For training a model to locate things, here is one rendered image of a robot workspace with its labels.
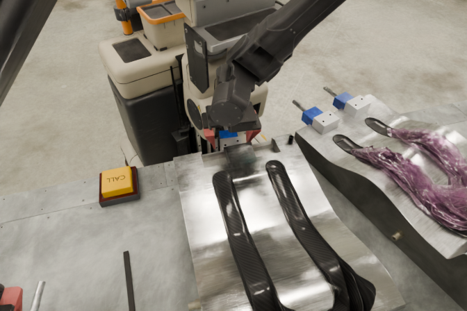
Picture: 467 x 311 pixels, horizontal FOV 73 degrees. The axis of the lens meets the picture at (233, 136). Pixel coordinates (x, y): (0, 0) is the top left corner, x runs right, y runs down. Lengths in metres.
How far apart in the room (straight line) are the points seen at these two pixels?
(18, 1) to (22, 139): 2.10
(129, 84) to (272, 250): 0.76
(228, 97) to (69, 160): 1.59
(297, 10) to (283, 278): 0.39
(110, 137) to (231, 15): 1.42
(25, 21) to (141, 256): 0.52
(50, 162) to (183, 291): 1.56
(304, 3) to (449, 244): 0.46
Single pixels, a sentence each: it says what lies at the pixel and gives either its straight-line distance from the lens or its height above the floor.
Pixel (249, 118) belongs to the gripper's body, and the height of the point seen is 0.94.
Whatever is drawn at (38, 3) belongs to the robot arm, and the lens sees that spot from 0.22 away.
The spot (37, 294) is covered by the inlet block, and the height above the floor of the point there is 0.83.
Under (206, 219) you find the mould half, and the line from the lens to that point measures 0.58.
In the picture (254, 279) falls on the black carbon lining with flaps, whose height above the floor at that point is 0.91.
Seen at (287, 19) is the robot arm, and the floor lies 1.16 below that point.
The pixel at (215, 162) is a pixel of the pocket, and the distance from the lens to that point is 0.68.
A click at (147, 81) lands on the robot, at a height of 0.75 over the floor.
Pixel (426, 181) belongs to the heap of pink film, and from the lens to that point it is 0.69.
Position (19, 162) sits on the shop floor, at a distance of 2.16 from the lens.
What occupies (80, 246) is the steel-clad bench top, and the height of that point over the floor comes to 0.80.
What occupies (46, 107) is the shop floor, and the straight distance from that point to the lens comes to 2.47.
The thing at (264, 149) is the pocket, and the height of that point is 0.86.
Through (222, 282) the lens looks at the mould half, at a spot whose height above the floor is 0.92.
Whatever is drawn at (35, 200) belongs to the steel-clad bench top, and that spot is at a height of 0.80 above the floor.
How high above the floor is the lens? 1.38
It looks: 46 degrees down
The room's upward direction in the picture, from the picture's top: straight up
